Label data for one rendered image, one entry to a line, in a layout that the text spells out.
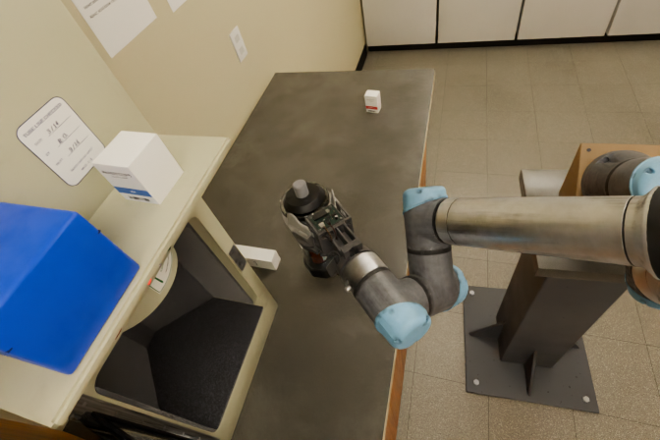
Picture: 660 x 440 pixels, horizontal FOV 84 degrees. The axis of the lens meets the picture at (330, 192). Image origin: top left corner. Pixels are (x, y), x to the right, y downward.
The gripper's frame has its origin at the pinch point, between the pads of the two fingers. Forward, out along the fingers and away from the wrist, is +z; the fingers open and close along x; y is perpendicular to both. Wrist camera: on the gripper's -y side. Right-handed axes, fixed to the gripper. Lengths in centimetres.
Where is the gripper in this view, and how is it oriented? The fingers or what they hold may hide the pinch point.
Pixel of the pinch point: (306, 206)
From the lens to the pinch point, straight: 79.7
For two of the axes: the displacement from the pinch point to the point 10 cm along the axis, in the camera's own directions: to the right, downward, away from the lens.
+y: -1.6, -6.8, -7.1
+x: -8.5, 4.6, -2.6
